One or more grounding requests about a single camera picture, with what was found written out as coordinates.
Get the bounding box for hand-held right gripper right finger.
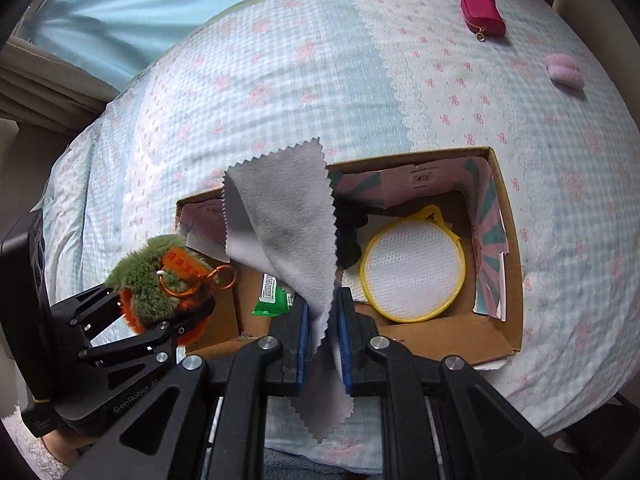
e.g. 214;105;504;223
336;287;581;480

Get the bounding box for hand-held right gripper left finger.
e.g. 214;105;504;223
65;292;311;480

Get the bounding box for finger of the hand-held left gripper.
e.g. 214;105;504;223
50;284;126;335
76;297;217;367

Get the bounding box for green packet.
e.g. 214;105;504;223
250;272;296;317

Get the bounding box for carrot plush keychain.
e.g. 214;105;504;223
106;235;237;347

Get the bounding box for yellow-rimmed white mesh pouch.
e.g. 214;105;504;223
359;204;467;323

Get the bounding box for black socks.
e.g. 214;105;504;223
333;195;372;271

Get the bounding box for grey microfibre cloth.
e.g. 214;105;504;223
221;137;357;444

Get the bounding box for cardboard box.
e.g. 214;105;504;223
174;146;525;367

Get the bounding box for person's left forearm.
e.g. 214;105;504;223
0;410;101;480

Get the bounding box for beige curtain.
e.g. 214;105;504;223
0;35;122;136

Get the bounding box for hanging light blue sheet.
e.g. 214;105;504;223
22;0;353;89

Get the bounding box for pink fluffy pouch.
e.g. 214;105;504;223
544;52;585;92

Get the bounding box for magenta zip pouch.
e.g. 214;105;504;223
460;0;507;44

